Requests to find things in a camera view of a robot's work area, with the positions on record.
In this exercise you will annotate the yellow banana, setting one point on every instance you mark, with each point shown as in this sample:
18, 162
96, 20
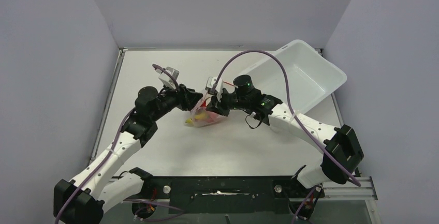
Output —
198, 120

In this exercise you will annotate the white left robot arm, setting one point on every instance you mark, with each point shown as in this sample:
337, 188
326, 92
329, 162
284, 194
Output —
89, 195

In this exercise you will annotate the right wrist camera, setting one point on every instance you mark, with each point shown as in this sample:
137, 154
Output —
214, 87

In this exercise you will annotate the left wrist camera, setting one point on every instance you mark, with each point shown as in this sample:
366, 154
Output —
166, 80

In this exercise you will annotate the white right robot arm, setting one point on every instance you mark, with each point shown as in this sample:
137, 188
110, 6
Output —
339, 146

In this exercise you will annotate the red chili pepper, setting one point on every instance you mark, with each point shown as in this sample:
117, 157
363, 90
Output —
214, 117

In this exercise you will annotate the white plastic tub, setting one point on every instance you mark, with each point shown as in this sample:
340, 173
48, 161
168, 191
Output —
305, 74

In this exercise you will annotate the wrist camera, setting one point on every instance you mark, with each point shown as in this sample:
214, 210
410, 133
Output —
166, 80
214, 87

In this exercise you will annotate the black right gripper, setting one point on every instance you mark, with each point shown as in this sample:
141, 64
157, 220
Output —
219, 107

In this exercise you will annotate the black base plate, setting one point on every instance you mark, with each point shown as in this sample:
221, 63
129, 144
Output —
230, 194

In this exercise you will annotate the clear zip top bag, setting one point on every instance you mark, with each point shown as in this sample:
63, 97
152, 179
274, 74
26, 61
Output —
197, 109

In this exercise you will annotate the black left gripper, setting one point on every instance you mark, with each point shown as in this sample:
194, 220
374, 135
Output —
187, 98

